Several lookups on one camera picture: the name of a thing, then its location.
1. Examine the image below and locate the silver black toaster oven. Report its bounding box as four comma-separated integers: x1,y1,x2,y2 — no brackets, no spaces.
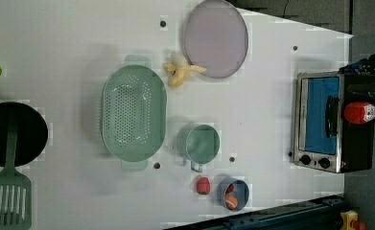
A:
292,72,375,173

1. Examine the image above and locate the red ketchup bottle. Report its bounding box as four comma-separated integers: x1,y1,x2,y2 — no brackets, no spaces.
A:
344,102,375,125

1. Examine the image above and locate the red strawberry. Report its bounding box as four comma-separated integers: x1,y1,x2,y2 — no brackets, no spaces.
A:
196,176,211,195

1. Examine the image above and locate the blue metal frame rail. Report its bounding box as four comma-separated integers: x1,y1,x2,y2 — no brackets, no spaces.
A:
166,195,349,230

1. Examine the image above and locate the peeled banana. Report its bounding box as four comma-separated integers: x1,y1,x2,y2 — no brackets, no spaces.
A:
163,52,206,87

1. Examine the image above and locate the green mug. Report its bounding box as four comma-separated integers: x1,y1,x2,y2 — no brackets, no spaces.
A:
176,124,221,173

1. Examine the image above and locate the blue cup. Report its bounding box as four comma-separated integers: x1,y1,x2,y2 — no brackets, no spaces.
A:
216,177,250,212

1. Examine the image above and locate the green oval colander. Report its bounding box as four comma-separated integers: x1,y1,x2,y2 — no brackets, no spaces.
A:
101,55,167,172

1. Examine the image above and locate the grey round plate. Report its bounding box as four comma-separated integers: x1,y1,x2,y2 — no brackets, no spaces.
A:
183,0,248,79

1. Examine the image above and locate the green slotted spatula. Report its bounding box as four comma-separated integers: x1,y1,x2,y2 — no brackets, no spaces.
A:
0,115,32,230

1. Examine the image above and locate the black frying pan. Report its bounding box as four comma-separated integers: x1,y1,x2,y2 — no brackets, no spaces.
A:
0,102,49,168

